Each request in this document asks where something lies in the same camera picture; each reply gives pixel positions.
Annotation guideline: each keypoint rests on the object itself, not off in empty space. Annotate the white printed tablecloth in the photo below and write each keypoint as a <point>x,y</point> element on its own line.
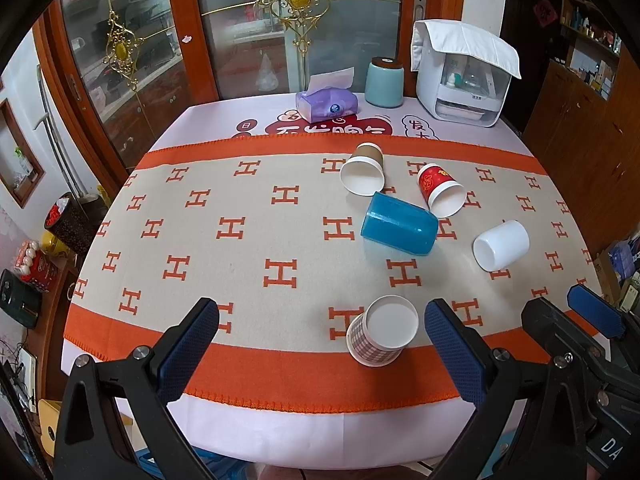
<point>320,430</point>

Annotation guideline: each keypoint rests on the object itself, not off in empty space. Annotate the purple tissue pack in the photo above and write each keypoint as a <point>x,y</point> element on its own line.
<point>325,105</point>

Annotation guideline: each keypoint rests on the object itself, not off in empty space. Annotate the orange beige patterned blanket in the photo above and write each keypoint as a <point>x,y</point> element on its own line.
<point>250,240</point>

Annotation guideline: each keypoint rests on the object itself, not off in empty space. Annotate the white cloth cover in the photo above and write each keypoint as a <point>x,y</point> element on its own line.
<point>465,42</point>

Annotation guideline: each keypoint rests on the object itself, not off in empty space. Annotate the white countertop appliance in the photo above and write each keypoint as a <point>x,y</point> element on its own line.
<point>465,100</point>

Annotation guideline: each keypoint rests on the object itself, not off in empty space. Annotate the red paper wall decoration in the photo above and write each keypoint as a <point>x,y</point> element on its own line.
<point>545,11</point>

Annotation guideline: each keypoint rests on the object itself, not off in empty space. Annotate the teal canister with brown lid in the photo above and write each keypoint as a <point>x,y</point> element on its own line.
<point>384,85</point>

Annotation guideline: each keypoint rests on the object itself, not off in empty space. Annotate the brown paper cup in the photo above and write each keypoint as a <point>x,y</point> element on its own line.
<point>362,175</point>

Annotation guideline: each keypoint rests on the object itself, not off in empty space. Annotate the small gold door ornament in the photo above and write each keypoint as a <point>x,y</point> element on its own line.
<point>121,50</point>

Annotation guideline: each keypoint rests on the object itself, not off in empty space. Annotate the red box with white balls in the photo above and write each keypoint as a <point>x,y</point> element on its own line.
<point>37,265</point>

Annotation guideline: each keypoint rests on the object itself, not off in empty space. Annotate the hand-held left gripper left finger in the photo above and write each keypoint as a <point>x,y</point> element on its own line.
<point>190,352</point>

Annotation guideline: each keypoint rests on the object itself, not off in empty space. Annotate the white cup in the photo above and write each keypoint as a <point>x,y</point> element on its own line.
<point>502,245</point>

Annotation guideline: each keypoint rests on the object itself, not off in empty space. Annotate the wooden shelf cabinet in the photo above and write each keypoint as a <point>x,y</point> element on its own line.
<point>585,125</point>

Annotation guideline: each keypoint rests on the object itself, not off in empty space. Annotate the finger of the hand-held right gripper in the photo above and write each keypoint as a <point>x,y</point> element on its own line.
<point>597,310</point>
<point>555,327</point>

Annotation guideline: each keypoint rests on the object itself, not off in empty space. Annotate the red paper cup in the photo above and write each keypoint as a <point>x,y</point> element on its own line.
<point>434,180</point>

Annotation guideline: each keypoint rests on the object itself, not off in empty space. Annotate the blue plastic cup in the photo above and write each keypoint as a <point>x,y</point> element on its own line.
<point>400,225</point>

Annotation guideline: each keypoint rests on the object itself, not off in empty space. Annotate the yellow tin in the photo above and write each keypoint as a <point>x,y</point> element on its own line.
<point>54,245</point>

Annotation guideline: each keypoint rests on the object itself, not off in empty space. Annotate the coffee bean patterned canister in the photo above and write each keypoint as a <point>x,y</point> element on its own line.
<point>72,225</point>

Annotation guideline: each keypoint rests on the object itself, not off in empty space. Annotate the plaid paper cup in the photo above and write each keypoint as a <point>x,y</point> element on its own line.
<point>382,330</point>

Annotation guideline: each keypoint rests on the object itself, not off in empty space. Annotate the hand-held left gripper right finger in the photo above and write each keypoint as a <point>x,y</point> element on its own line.
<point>452,355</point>

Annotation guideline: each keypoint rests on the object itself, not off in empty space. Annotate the cardboard box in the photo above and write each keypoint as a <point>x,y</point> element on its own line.
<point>617,270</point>

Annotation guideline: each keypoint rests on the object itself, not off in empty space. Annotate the wooden framed glass door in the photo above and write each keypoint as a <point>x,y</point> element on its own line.
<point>350,20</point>
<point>140,60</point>

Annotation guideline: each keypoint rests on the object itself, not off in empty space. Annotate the black electronic device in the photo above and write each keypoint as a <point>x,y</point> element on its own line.
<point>17,297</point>

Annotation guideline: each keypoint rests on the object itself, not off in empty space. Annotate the wooden picture frame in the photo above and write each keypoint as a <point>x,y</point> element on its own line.
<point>20,160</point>

